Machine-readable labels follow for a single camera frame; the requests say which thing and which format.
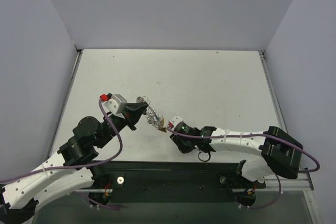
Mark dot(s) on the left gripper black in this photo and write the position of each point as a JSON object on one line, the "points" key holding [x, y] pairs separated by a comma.
{"points": [[129, 116]]}

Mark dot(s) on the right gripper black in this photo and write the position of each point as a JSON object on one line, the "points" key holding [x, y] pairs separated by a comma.
{"points": [[177, 140]]}

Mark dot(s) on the large metal keyring band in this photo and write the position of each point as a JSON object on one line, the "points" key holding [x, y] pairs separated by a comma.
{"points": [[150, 112]]}

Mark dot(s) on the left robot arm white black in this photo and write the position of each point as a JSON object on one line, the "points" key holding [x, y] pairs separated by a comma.
{"points": [[77, 164]]}

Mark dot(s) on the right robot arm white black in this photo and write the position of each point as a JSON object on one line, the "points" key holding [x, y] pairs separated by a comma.
{"points": [[275, 151]]}

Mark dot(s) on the yellow key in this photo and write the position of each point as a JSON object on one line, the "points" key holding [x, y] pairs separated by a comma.
{"points": [[161, 126]]}

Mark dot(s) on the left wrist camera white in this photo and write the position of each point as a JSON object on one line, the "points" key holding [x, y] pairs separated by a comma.
{"points": [[115, 103]]}

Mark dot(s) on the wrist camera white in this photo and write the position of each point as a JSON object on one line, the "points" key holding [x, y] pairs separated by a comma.
{"points": [[173, 121], [115, 103]]}

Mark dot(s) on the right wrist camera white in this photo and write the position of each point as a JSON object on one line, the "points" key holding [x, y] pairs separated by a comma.
{"points": [[173, 121]]}

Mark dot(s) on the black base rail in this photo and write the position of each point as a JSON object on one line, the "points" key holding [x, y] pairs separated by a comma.
{"points": [[169, 182]]}

